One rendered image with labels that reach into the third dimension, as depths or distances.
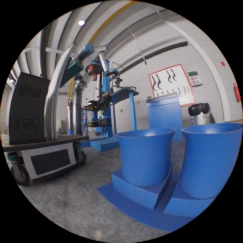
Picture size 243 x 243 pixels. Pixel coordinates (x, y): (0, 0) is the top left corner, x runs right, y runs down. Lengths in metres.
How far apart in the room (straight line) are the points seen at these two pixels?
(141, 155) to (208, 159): 0.22
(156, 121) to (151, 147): 1.37
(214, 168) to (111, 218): 0.42
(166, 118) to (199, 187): 1.40
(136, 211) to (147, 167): 0.25
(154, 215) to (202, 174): 0.26
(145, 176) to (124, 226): 0.26
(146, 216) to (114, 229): 0.14
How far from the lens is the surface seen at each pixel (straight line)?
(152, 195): 0.34
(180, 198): 0.33
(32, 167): 0.66
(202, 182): 0.30
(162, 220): 0.43
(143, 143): 0.25
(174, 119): 1.53
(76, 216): 0.49
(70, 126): 3.03
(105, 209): 0.47
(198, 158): 0.26
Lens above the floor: 0.41
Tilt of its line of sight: 3 degrees up
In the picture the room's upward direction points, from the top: 5 degrees counter-clockwise
